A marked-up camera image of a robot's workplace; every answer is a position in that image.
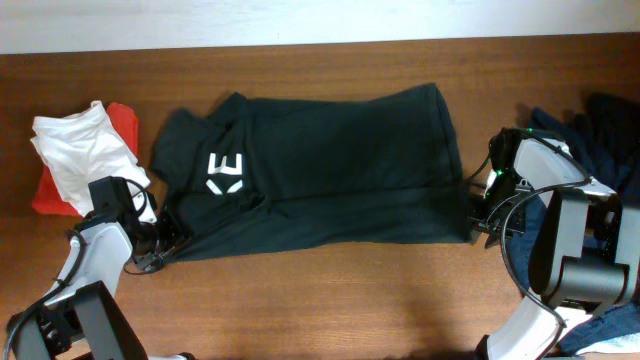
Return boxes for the dark green Nike t-shirt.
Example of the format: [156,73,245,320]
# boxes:
[150,84,470,261]

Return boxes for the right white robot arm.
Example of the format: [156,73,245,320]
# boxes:
[468,128,639,359]

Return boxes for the red folded garment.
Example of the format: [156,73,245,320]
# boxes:
[31,102,139,217]

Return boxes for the white folded t-shirt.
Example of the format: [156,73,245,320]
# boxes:
[31,100,150,216]

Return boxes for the navy blue trousers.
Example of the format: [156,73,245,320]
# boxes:
[507,93,639,356]

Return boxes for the white towel corner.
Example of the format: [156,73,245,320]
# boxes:
[577,333,640,355]

